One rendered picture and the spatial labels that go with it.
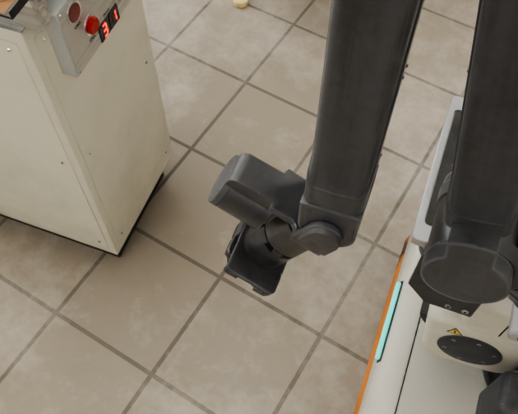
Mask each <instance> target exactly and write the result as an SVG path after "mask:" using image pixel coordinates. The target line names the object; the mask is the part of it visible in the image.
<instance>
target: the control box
mask: <svg viewBox="0 0 518 414"><path fill-rule="evenodd" d="M130 1H131V0H47V1H46V2H45V4H46V6H47V8H48V11H49V15H50V17H51V19H52V21H51V22H50V23H49V25H48V26H47V28H46V31H47V34H48V36H49V40H50V42H51V44H52V46H53V50H54V52H55V55H56V57H57V60H58V63H59V66H60V67H61V70H62V73H63V74H66V75H69V76H74V77H76V78H77V77H78V76H79V75H80V74H81V73H82V72H83V70H84V69H85V67H86V65H87V64H88V62H89V61H90V60H91V59H92V57H93V56H94V54H95V52H96V51H97V49H98V48H99V46H100V45H101V44H102V43H103V42H104V41H105V39H106V38H107V37H106V38H105V37H104V32H103V30H102V28H103V26H102V25H103V24H104V23H107V28H108V29H109V33H110V31H111V30H112V29H113V27H114V26H115V25H116V23H117V22H116V23H115V24H114V23H113V19H112V16H111V15H112V11H113V9H114V10H115V9H116V12H117V13H116V15H117V16H118V19H117V20H119V18H120V16H121V15H122V13H123V11H124V10H125V8H126V7H127V5H128V4H129V2H130ZM75 2H77V3H78V4H79V5H80V9H81V13H80V16H79V19H78V20H77V22H75V23H71V21H70V19H69V11H70V8H71V6H72V4H73V3H75ZM91 16H96V17H97V18H98V19H99V29H98V31H97V32H96V33H95V34H88V33H87V31H86V23H87V21H88V19H89V18H90V17H91Z"/></svg>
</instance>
